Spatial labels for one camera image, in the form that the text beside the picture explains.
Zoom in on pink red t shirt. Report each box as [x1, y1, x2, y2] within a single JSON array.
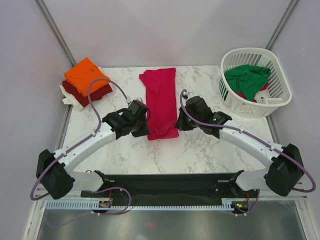
[[139, 67, 179, 141]]

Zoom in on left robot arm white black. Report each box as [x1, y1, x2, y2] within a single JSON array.
[[36, 100, 151, 200]]

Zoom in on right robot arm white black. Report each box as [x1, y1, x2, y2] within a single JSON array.
[[175, 96, 304, 197]]

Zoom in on red garment under green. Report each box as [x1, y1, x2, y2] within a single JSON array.
[[235, 81, 270, 103]]

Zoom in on green t shirt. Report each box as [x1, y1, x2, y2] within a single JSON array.
[[224, 64, 271, 96]]

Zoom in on folded dark red t shirt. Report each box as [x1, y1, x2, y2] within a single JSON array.
[[62, 80, 113, 108]]

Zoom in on folded orange t shirt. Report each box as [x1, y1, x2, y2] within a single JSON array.
[[64, 57, 109, 97]]

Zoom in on folded white t shirt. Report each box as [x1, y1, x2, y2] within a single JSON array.
[[59, 85, 84, 111]]

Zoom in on white plastic laundry basket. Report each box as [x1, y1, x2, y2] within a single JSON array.
[[219, 47, 292, 118]]

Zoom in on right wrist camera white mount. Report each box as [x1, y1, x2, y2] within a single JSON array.
[[182, 91, 194, 100]]

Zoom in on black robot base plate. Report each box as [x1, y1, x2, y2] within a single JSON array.
[[81, 173, 258, 206]]

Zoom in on white slotted cable duct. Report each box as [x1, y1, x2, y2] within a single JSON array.
[[45, 199, 236, 211]]

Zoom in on aluminium frame rail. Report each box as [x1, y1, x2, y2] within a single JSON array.
[[30, 183, 306, 201]]

